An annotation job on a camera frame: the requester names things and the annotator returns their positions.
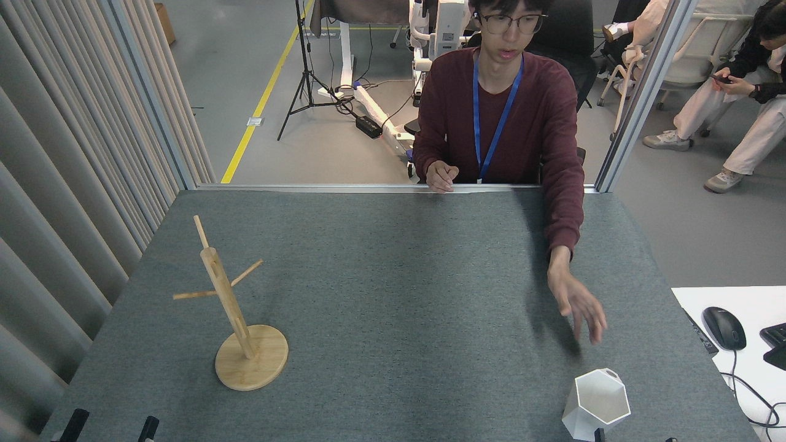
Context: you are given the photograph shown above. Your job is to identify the white hexagonal cup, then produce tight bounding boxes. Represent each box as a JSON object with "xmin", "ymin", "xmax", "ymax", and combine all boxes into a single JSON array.
[{"xmin": 562, "ymin": 368, "xmax": 631, "ymax": 441}]

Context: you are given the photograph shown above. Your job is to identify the wooden cup stand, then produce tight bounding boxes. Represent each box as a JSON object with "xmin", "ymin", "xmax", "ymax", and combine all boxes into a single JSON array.
[{"xmin": 173, "ymin": 215, "xmax": 289, "ymax": 392}]

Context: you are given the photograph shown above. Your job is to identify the person's left hand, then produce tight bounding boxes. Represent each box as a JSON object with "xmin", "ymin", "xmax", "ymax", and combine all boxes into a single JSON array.
[{"xmin": 548, "ymin": 270, "xmax": 607, "ymax": 344}]

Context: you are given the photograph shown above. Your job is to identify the person's right hand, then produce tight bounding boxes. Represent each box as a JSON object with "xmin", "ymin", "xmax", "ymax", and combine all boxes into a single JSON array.
[{"xmin": 426, "ymin": 161, "xmax": 459, "ymax": 194}]

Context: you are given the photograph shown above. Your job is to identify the black flat bar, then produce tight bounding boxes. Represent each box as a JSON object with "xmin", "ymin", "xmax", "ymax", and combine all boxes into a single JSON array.
[{"xmin": 683, "ymin": 309, "xmax": 719, "ymax": 355}]

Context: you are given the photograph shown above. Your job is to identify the black computer mouse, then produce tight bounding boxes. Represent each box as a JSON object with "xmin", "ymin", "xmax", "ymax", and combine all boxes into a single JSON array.
[{"xmin": 702, "ymin": 306, "xmax": 747, "ymax": 352}]

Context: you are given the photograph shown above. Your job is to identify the black keyboard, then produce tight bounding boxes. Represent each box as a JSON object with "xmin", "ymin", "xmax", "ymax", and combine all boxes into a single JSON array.
[{"xmin": 760, "ymin": 322, "xmax": 786, "ymax": 371}]

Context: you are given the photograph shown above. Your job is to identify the beige curtain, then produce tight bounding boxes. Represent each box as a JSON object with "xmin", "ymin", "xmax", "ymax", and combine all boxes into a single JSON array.
[{"xmin": 0, "ymin": 0, "xmax": 216, "ymax": 442}]

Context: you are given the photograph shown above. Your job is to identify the seated person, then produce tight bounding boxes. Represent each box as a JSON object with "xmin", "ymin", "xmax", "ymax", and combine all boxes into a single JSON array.
[
  {"xmin": 602, "ymin": 0, "xmax": 673, "ymax": 80},
  {"xmin": 643, "ymin": 0, "xmax": 786, "ymax": 194}
]

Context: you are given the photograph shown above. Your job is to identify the white chair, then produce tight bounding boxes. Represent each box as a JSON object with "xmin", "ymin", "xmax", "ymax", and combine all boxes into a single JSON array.
[{"xmin": 599, "ymin": 12, "xmax": 756, "ymax": 139}]

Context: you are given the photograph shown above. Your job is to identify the white stand on wheels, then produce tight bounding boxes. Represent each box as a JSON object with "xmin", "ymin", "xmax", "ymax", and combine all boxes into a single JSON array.
[{"xmin": 317, "ymin": 0, "xmax": 473, "ymax": 179}]

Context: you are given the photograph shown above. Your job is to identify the black office chair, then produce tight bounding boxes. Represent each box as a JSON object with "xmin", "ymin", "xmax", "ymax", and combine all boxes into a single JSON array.
[{"xmin": 467, "ymin": 0, "xmax": 597, "ymax": 185}]

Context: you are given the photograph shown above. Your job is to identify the cardboard box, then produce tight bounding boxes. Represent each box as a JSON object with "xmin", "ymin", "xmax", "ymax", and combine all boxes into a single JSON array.
[{"xmin": 154, "ymin": 3, "xmax": 177, "ymax": 45}]

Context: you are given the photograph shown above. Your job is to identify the black tripod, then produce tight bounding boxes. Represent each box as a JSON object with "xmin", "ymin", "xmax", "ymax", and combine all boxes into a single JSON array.
[{"xmin": 278, "ymin": 0, "xmax": 357, "ymax": 142}]

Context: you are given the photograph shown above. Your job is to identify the black eyeglasses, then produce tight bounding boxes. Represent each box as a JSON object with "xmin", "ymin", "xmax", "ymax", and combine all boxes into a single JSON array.
[{"xmin": 478, "ymin": 12, "xmax": 547, "ymax": 36}]

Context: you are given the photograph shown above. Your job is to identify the black mouse cable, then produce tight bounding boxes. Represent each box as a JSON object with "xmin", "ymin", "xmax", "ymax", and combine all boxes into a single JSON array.
[{"xmin": 720, "ymin": 350, "xmax": 786, "ymax": 430}]

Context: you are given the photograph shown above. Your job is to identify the silver post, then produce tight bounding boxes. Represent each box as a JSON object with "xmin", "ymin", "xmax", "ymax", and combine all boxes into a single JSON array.
[
  {"xmin": 101, "ymin": 0, "xmax": 197, "ymax": 190},
  {"xmin": 596, "ymin": 0, "xmax": 701, "ymax": 193}
]

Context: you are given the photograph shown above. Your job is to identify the blue lanyard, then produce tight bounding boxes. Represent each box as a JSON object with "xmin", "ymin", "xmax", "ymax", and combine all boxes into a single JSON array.
[{"xmin": 472, "ymin": 52, "xmax": 524, "ymax": 184}]

